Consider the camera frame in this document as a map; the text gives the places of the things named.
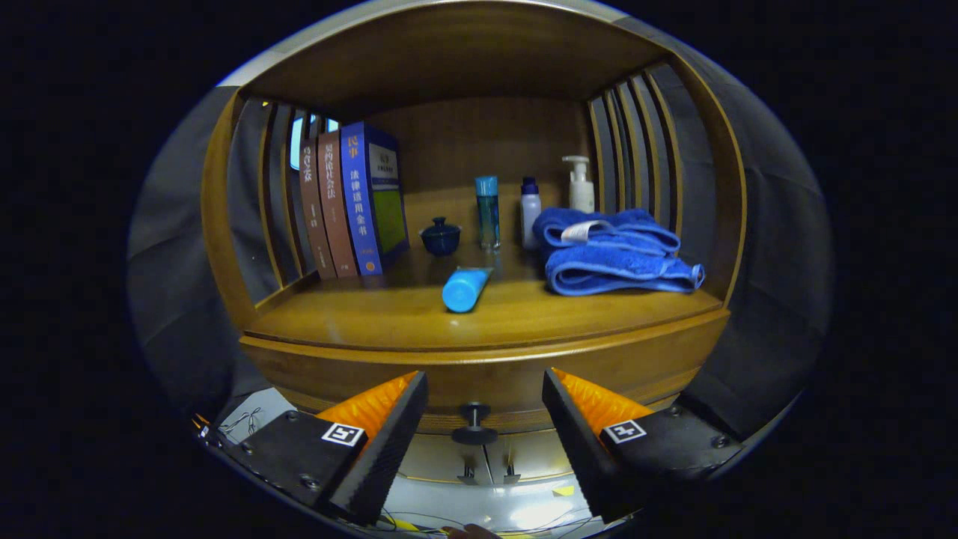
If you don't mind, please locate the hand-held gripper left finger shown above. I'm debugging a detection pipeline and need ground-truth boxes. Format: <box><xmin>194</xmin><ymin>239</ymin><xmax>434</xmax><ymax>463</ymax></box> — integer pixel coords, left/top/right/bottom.
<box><xmin>225</xmin><ymin>371</ymin><xmax>430</xmax><ymax>526</ymax></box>

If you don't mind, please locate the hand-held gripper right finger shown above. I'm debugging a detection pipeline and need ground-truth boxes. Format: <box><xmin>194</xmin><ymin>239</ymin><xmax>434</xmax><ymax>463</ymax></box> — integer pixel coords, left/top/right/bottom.
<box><xmin>542</xmin><ymin>367</ymin><xmax>745</xmax><ymax>523</ymax></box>

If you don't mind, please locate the blue and white tube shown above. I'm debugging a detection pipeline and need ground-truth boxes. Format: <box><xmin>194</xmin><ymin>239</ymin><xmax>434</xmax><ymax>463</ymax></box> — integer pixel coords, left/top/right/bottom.
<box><xmin>442</xmin><ymin>267</ymin><xmax>495</xmax><ymax>314</ymax></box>

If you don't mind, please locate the wooden cabinet door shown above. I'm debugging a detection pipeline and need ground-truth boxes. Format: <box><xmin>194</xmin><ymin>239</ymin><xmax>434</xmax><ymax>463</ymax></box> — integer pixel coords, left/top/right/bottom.
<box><xmin>397</xmin><ymin>434</ymin><xmax>491</xmax><ymax>484</ymax></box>
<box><xmin>483</xmin><ymin>434</ymin><xmax>583</xmax><ymax>487</ymax></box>

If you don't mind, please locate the wooden countertop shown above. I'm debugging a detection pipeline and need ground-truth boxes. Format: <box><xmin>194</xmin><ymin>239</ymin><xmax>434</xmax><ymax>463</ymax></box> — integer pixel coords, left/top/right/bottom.
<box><xmin>243</xmin><ymin>240</ymin><xmax>725</xmax><ymax>353</ymax></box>

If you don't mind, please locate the wooden cabinet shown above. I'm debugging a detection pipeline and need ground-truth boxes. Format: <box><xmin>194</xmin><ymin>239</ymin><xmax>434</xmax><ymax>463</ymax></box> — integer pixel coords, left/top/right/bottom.
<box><xmin>201</xmin><ymin>0</ymin><xmax>749</xmax><ymax>487</ymax></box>

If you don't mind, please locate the folded blue towel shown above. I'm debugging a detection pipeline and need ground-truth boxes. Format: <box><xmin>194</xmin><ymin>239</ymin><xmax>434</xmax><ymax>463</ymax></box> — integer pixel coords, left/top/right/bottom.
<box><xmin>532</xmin><ymin>207</ymin><xmax>706</xmax><ymax>296</ymax></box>

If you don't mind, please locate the blue lidded teacup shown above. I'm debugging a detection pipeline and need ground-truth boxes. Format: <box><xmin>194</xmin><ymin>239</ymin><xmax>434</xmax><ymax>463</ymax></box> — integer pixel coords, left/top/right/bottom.
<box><xmin>419</xmin><ymin>217</ymin><xmax>463</xmax><ymax>258</ymax></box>

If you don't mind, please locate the white bottle with blue cap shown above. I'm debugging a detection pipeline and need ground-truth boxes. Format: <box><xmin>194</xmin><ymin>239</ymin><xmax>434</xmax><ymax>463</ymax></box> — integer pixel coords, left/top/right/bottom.
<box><xmin>520</xmin><ymin>177</ymin><xmax>543</xmax><ymax>251</ymax></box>

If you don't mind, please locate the dark brown book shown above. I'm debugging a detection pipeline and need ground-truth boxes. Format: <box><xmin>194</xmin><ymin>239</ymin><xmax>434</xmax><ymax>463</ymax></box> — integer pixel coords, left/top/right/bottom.
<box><xmin>299</xmin><ymin>138</ymin><xmax>338</xmax><ymax>281</ymax></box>

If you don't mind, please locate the reddish brown book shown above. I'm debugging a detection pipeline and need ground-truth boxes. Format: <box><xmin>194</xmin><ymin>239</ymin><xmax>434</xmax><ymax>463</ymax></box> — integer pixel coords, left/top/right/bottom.
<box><xmin>317</xmin><ymin>131</ymin><xmax>360</xmax><ymax>278</ymax></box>

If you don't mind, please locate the thick blue book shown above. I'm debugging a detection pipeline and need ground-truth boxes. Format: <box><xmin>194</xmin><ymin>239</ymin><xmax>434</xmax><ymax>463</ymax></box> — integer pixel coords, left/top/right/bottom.
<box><xmin>341</xmin><ymin>121</ymin><xmax>410</xmax><ymax>276</ymax></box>

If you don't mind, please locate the teal glass bottle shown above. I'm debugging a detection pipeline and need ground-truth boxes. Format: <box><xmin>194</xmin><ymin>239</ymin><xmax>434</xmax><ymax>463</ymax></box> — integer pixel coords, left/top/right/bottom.
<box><xmin>475</xmin><ymin>176</ymin><xmax>501</xmax><ymax>251</ymax></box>

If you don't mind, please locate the white pump bottle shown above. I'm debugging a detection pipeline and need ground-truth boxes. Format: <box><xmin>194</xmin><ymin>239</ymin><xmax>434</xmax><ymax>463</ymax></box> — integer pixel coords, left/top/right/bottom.
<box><xmin>562</xmin><ymin>155</ymin><xmax>596</xmax><ymax>214</ymax></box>

